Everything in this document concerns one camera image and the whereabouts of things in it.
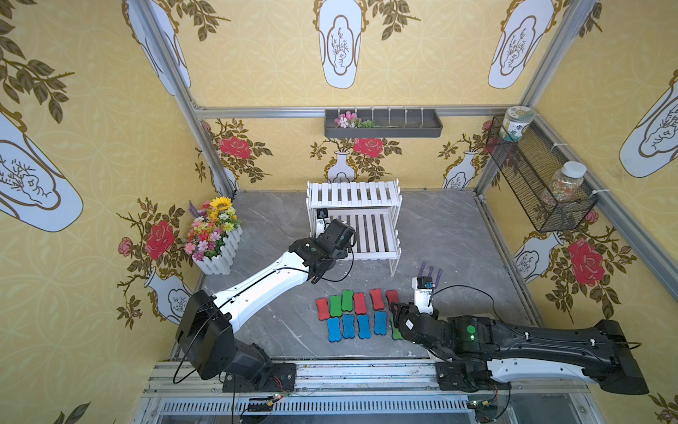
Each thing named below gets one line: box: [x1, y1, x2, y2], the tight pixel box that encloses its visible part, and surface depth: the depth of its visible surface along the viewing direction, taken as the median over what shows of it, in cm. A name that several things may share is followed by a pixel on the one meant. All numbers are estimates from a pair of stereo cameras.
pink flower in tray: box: [334, 111, 377, 129], surface depth 89 cm
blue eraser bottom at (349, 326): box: [342, 314, 356, 339], surface depth 83 cm
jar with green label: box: [499, 106, 535, 143], surface depth 87 cm
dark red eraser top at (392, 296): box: [385, 289, 400, 305], surface depth 92 cm
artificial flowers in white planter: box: [183, 196, 243, 275], surface depth 92 cm
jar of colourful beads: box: [548, 160, 588, 203], surface depth 67 cm
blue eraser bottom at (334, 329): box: [326, 317, 342, 343], surface depth 84 cm
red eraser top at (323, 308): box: [316, 297, 331, 321], surface depth 89 cm
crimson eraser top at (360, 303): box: [353, 292, 368, 315], surface depth 88 cm
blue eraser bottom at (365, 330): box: [356, 314, 372, 340], surface depth 84 cm
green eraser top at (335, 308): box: [329, 295, 343, 318], surface depth 89 cm
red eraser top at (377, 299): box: [369, 287, 385, 311], surface depth 90 cm
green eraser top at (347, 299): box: [340, 289, 355, 311], surface depth 89 cm
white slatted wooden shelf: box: [306, 178, 403, 277], surface depth 87 cm
